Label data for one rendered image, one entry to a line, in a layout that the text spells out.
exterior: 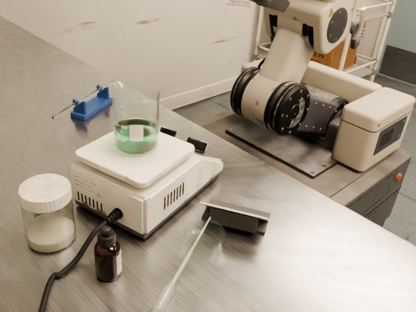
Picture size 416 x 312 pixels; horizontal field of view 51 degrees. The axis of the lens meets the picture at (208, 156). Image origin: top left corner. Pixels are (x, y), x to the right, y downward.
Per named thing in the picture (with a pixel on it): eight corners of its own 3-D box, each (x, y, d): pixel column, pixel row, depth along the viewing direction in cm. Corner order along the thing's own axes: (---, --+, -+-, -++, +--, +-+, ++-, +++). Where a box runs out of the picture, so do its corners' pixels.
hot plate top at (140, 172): (131, 125, 67) (131, 120, 66) (197, 151, 62) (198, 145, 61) (71, 158, 58) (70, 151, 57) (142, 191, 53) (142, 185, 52)
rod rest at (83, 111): (99, 98, 93) (98, 82, 91) (112, 102, 92) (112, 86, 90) (69, 117, 84) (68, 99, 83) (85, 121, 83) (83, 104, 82)
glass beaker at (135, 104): (169, 148, 61) (171, 91, 56) (135, 166, 56) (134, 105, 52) (134, 130, 64) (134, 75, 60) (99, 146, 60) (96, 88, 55)
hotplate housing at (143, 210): (158, 148, 77) (160, 107, 73) (223, 175, 71) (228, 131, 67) (59, 213, 60) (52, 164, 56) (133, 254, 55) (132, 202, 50)
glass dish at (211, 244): (223, 232, 59) (225, 220, 58) (225, 262, 55) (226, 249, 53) (183, 229, 59) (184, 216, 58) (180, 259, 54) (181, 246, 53)
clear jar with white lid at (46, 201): (73, 254, 54) (67, 202, 50) (21, 255, 53) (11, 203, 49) (79, 222, 59) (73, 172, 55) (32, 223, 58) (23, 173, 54)
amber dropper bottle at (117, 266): (100, 286, 50) (97, 239, 46) (92, 268, 52) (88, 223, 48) (125, 277, 51) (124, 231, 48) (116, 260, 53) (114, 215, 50)
